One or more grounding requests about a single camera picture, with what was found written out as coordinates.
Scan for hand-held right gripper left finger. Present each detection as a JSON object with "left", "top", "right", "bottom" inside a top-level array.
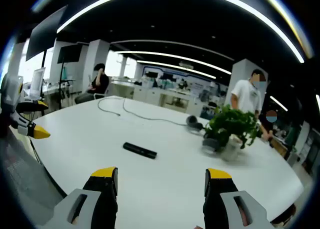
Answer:
[{"left": 37, "top": 166, "right": 119, "bottom": 229}]

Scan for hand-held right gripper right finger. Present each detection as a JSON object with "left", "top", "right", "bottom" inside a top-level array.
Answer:
[{"left": 202, "top": 167, "right": 278, "bottom": 229}]

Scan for black remote control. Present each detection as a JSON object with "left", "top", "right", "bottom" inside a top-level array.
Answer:
[{"left": 122, "top": 142, "right": 158, "bottom": 160}]

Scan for white monitor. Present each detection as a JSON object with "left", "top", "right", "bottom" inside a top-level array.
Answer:
[{"left": 29, "top": 66, "right": 47, "bottom": 99}]

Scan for small black monitor on stand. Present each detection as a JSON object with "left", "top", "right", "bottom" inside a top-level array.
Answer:
[{"left": 56, "top": 44, "right": 83, "bottom": 111}]

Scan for large black monitor on stand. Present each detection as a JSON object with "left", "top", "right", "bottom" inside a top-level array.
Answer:
[{"left": 25, "top": 5, "right": 69, "bottom": 116}]

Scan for potted green plant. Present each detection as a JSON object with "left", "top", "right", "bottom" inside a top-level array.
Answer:
[{"left": 203, "top": 104, "right": 262, "bottom": 162}]

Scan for dark grey headphones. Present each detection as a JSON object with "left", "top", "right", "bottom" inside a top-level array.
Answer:
[{"left": 186, "top": 115, "right": 205, "bottom": 135}]

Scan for white background counter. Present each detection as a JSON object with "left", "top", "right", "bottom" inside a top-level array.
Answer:
[{"left": 109, "top": 80, "right": 208, "bottom": 115}]

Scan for grey looped cable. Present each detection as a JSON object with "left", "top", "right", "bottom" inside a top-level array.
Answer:
[{"left": 97, "top": 96, "right": 122, "bottom": 117}]

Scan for long grey cable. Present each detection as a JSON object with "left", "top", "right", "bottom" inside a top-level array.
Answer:
[{"left": 122, "top": 98, "right": 188, "bottom": 126}]

